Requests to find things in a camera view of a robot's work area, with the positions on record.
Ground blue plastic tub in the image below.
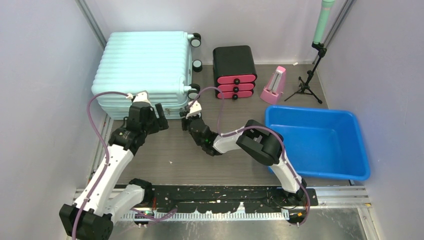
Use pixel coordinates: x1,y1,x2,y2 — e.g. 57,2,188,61
264,105,371,181

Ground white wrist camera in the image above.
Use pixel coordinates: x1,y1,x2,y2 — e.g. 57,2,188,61
125,90,151,106
185,100,202,119

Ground light blue hard-shell suitcase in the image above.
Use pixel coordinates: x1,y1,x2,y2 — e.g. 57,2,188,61
91,31,202,120

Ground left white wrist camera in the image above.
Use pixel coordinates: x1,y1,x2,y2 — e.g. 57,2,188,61
125,90,151,106

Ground pink metronome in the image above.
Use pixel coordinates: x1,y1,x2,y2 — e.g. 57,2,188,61
260,66,287,105

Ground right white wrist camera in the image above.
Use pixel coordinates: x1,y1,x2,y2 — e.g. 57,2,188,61
185,100,202,119

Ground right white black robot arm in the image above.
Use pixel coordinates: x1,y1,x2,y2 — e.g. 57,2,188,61
179,107,310,205

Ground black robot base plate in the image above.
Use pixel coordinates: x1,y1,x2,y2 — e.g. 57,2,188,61
136,185,318,214

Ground aluminium rail frame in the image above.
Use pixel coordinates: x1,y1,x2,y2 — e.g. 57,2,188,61
70,180,373,229

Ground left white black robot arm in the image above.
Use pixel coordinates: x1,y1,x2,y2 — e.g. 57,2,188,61
59,101,169,240

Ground black and pink drawer box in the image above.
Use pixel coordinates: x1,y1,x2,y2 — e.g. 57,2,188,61
212,45,258,100

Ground black tripod stand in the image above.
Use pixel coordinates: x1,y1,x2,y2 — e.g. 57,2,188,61
284,42,327,104

